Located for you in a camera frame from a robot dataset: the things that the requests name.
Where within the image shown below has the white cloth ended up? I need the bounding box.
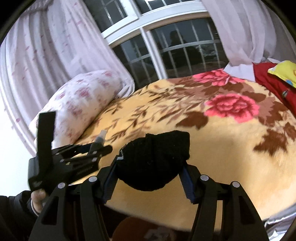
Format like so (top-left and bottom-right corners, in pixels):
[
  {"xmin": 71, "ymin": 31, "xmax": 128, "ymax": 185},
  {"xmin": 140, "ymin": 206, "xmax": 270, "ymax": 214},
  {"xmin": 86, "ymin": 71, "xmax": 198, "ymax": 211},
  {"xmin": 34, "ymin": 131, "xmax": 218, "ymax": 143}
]
[{"xmin": 224, "ymin": 61, "xmax": 256, "ymax": 81}]

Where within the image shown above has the yellow floral blanket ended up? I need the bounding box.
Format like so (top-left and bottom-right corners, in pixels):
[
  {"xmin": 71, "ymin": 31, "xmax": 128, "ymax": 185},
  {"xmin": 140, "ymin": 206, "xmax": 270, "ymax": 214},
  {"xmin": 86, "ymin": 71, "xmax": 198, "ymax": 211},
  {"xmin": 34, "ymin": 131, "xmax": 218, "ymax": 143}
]
[{"xmin": 69, "ymin": 70, "xmax": 296, "ymax": 232}]

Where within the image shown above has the person's left forearm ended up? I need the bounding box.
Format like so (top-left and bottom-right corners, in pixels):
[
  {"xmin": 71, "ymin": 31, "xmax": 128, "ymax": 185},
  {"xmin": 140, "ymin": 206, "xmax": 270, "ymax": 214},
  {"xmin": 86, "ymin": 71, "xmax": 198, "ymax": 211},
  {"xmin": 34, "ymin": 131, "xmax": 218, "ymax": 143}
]
[{"xmin": 0, "ymin": 190, "xmax": 38, "ymax": 241}]

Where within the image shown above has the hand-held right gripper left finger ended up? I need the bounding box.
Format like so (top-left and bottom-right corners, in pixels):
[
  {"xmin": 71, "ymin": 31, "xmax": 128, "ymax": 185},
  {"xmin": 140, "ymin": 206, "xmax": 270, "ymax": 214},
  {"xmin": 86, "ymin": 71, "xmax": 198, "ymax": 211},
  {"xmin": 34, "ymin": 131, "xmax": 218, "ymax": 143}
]
[{"xmin": 29, "ymin": 155, "xmax": 123, "ymax": 241}]

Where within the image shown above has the pink floral pillow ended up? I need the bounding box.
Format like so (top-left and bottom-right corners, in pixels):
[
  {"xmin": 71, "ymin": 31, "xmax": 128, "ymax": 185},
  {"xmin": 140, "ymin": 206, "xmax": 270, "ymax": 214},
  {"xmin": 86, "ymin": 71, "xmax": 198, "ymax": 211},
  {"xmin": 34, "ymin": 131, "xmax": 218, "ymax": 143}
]
[{"xmin": 30, "ymin": 70, "xmax": 123, "ymax": 150}]

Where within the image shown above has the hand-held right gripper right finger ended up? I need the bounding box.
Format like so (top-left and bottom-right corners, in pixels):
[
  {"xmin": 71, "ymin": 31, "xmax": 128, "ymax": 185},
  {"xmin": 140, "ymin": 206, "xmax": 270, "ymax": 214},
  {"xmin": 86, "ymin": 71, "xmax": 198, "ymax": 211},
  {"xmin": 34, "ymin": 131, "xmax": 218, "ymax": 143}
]
[{"xmin": 178, "ymin": 161, "xmax": 270, "ymax": 241}]

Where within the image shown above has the brown round object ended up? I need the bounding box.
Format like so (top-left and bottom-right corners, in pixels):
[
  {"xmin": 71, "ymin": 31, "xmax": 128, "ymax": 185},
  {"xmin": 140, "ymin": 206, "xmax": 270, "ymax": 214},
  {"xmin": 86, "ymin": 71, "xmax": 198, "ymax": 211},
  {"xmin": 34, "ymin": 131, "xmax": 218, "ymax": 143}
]
[{"xmin": 113, "ymin": 217, "xmax": 192, "ymax": 241}]

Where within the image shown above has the red cloth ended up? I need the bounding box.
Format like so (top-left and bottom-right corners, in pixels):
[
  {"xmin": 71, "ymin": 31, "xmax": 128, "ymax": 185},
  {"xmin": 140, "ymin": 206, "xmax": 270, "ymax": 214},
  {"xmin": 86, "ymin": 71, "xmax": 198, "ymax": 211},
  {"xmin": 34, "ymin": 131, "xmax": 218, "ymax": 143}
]
[{"xmin": 252, "ymin": 62, "xmax": 296, "ymax": 116}]

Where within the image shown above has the silver grey bedsheet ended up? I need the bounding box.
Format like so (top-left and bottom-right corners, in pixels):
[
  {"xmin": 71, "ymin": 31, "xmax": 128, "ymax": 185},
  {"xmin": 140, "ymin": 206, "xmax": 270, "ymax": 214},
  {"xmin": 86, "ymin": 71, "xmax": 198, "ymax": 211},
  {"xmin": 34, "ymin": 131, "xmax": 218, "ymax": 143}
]
[{"xmin": 261, "ymin": 209, "xmax": 294, "ymax": 241}]

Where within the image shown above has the pink patterned sheer curtain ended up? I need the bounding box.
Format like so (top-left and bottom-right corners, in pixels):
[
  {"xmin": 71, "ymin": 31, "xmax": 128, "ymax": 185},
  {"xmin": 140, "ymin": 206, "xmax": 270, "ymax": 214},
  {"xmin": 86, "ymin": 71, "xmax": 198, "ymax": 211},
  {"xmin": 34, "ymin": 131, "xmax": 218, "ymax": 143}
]
[{"xmin": 0, "ymin": 0, "xmax": 136, "ymax": 158}]

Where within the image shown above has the yellow printed pillow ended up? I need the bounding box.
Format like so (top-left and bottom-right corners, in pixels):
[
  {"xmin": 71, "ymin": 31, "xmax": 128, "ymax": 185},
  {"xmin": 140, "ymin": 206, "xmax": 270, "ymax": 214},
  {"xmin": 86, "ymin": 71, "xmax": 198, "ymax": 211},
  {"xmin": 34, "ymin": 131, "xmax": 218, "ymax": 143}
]
[{"xmin": 268, "ymin": 60, "xmax": 296, "ymax": 88}]

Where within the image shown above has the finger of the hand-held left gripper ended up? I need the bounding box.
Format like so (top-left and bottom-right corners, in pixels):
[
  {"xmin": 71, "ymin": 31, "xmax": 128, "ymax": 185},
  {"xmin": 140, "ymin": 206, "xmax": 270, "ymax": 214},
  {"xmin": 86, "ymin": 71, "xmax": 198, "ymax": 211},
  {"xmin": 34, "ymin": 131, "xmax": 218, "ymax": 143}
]
[
  {"xmin": 53, "ymin": 142, "xmax": 100, "ymax": 159},
  {"xmin": 63, "ymin": 146, "xmax": 113, "ymax": 181}
]

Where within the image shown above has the plain white curtain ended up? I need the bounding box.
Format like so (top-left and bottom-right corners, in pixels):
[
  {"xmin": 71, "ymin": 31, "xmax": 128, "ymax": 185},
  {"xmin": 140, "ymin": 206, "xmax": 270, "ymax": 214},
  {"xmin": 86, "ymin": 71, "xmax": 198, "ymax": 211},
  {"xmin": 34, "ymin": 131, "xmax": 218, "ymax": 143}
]
[{"xmin": 201, "ymin": 0, "xmax": 296, "ymax": 66}]

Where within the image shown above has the white framed window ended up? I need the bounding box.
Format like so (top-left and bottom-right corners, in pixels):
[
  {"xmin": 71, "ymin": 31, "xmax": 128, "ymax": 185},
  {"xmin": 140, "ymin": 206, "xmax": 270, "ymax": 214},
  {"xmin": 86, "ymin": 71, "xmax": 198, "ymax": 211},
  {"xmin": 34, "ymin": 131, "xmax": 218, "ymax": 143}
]
[{"xmin": 83, "ymin": 0, "xmax": 232, "ymax": 86}]

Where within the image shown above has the black knitted cloth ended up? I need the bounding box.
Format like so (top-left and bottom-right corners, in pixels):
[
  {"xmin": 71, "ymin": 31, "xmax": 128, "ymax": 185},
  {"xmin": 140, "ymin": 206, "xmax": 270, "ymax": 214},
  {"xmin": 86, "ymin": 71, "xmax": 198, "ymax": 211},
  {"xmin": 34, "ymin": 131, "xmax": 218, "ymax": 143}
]
[{"xmin": 117, "ymin": 130, "xmax": 190, "ymax": 192}]

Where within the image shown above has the person's left hand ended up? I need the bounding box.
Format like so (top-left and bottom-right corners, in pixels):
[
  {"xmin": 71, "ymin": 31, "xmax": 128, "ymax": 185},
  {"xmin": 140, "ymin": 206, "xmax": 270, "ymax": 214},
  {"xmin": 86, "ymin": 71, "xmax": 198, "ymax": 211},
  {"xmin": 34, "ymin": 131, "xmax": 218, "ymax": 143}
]
[{"xmin": 31, "ymin": 189, "xmax": 49, "ymax": 216}]

